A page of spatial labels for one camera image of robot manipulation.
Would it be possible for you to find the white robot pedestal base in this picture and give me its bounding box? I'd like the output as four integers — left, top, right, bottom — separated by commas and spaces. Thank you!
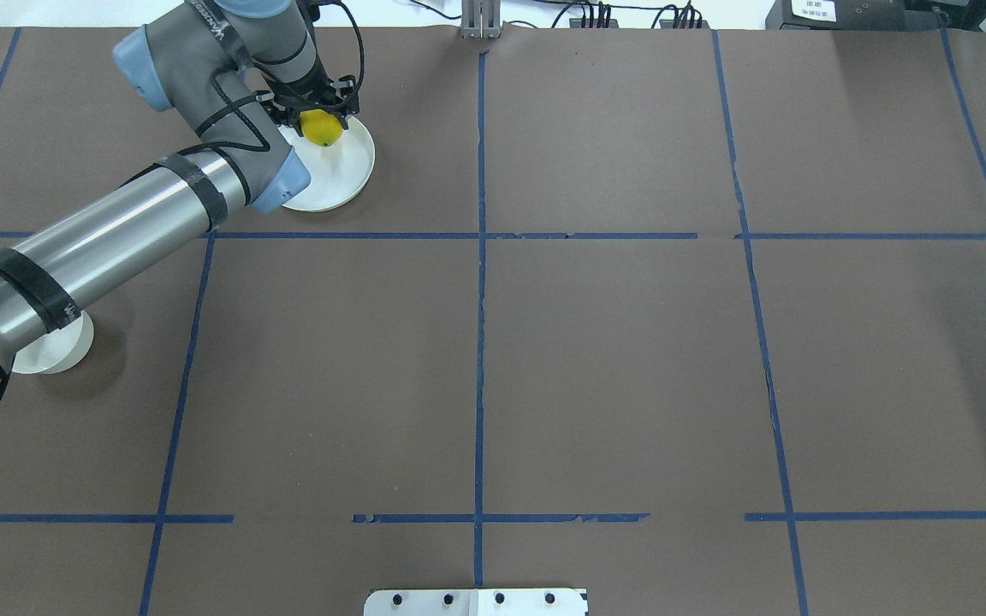
363, 588, 590, 615

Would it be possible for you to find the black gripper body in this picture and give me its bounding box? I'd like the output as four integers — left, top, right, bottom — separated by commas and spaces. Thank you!
269, 75, 361, 121

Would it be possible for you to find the white round plate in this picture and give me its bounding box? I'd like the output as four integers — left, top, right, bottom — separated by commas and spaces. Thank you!
279, 116, 376, 213

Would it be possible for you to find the aluminium frame post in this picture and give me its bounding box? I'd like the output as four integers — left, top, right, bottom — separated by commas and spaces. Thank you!
460, 0, 503, 39

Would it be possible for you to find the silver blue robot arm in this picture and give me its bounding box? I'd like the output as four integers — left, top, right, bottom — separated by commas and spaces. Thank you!
0, 1, 361, 394

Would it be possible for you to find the yellow lemon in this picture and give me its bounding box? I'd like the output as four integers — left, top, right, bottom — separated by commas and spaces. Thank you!
296, 110, 345, 148

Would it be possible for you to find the white small bowl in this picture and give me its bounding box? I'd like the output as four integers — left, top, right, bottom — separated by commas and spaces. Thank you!
13, 311, 95, 375

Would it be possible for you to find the black computer box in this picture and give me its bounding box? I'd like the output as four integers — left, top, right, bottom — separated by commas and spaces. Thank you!
764, 1, 909, 32

